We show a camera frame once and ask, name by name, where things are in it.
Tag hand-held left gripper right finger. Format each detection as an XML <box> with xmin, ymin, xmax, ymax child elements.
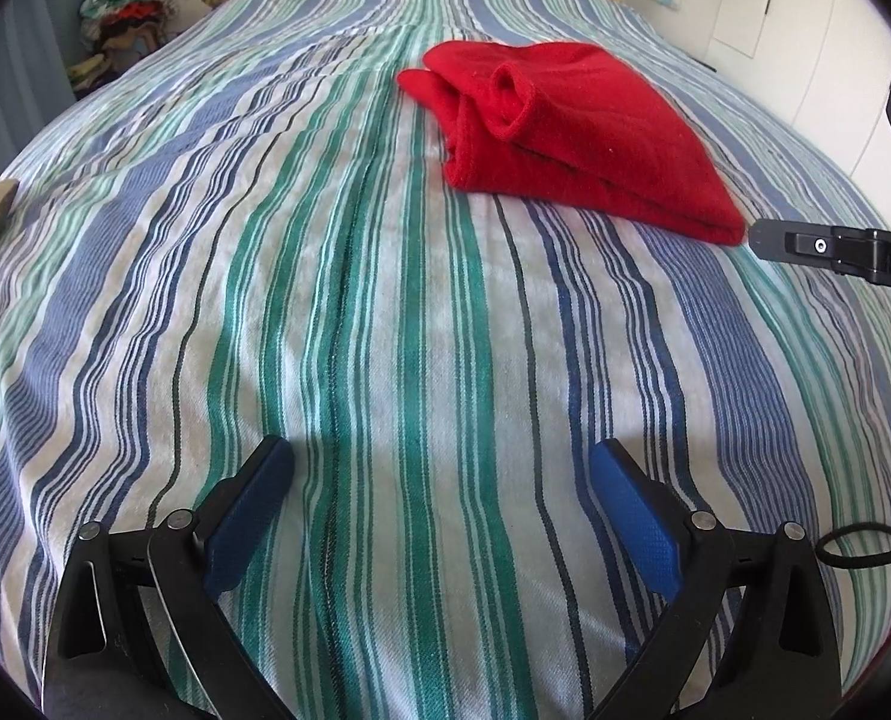
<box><xmin>587</xmin><ymin>437</ymin><xmax>844</xmax><ymax>720</ymax></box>

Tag striped bedspread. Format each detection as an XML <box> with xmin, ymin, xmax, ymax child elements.
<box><xmin>0</xmin><ymin>0</ymin><xmax>891</xmax><ymax>720</ymax></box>

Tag black cable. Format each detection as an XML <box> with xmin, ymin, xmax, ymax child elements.
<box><xmin>818</xmin><ymin>521</ymin><xmax>891</xmax><ymax>566</ymax></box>

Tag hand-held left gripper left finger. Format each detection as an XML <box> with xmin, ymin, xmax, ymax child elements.
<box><xmin>40</xmin><ymin>435</ymin><xmax>296</xmax><ymax>720</ymax></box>

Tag white wardrobe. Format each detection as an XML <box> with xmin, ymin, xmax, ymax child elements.
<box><xmin>707</xmin><ymin>0</ymin><xmax>891</xmax><ymax>188</ymax></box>

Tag blue curtain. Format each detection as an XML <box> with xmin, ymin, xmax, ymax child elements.
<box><xmin>0</xmin><ymin>0</ymin><xmax>127</xmax><ymax>196</ymax></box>

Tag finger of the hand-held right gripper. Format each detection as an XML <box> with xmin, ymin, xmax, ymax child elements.
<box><xmin>746</xmin><ymin>219</ymin><xmax>891</xmax><ymax>284</ymax></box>

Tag pile of colourful clothes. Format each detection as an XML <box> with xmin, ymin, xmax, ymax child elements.
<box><xmin>66</xmin><ymin>0</ymin><xmax>180</xmax><ymax>100</ymax></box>

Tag red sweater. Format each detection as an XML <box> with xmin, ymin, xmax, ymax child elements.
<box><xmin>396</xmin><ymin>40</ymin><xmax>748</xmax><ymax>247</ymax></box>

